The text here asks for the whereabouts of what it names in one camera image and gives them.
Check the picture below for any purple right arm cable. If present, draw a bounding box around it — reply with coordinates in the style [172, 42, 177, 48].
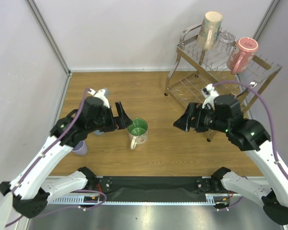
[212, 80, 288, 187]

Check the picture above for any lilac plastic cup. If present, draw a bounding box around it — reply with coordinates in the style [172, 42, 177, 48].
[72, 140, 88, 156]

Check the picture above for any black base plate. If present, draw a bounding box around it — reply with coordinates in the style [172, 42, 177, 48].
[97, 176, 232, 196]

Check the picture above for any aluminium slotted rail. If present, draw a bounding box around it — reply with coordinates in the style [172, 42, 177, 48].
[50, 193, 240, 206]

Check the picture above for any aluminium left corner post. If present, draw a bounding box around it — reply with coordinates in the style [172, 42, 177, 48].
[25, 0, 71, 76]

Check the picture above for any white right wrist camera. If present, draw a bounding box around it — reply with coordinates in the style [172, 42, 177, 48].
[201, 83, 219, 110]

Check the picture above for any clear glass cup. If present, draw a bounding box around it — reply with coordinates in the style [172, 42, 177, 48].
[214, 30, 236, 55]

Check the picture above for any white object bottom left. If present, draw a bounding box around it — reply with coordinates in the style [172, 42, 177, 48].
[0, 192, 13, 230]

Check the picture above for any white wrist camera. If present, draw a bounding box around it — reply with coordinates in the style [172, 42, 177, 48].
[88, 88, 110, 108]
[201, 83, 219, 110]

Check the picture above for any aluminium right corner post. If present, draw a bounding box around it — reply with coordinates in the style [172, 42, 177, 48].
[252, 0, 281, 44]

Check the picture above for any blue plastic cup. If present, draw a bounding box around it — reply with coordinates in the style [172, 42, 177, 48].
[93, 130, 104, 136]

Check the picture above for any aluminium corner post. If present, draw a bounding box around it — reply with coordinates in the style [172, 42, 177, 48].
[252, 0, 281, 44]
[25, 0, 71, 76]

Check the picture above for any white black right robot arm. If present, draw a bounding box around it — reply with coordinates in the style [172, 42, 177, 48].
[173, 95, 288, 225]

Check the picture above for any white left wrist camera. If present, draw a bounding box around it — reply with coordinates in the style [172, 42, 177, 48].
[88, 88, 110, 108]

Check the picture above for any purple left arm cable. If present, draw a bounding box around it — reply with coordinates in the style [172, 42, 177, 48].
[4, 87, 92, 228]

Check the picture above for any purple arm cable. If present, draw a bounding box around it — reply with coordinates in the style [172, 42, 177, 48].
[4, 87, 92, 228]
[212, 80, 288, 187]

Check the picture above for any cream patterned ceramic mug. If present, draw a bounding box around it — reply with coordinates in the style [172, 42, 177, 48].
[197, 11, 223, 51]

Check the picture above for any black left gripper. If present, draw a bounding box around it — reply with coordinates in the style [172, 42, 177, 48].
[89, 102, 132, 132]

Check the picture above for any green interior white mug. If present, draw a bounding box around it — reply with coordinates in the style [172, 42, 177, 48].
[127, 118, 148, 150]

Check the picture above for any steel wire dish rack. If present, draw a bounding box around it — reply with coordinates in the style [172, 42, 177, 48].
[163, 23, 283, 142]

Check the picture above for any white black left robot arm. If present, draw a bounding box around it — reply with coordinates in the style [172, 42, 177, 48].
[0, 96, 132, 219]

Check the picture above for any pink ceramic mug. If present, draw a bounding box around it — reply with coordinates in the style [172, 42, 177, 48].
[227, 37, 259, 75]

